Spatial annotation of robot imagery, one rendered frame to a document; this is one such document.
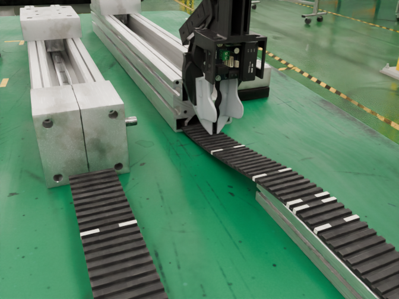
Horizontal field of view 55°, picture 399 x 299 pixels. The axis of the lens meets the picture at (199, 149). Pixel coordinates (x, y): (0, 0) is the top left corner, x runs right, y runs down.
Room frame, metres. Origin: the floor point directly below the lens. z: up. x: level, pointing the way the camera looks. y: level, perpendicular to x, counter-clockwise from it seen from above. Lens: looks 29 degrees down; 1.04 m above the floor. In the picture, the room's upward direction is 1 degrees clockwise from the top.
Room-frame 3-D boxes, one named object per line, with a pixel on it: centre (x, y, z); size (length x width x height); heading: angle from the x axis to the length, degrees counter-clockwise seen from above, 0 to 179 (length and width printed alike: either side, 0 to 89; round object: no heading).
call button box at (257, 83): (0.71, -0.07, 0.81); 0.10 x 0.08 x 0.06; 113
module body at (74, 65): (0.85, 0.32, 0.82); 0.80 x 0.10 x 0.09; 23
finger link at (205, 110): (0.49, -0.01, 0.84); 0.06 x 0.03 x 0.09; 23
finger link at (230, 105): (0.50, -0.04, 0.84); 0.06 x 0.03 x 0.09; 23
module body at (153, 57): (0.92, 0.15, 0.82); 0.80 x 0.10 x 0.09; 23
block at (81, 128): (0.44, 0.14, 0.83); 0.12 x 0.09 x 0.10; 113
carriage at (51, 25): (0.85, 0.32, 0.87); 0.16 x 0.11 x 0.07; 23
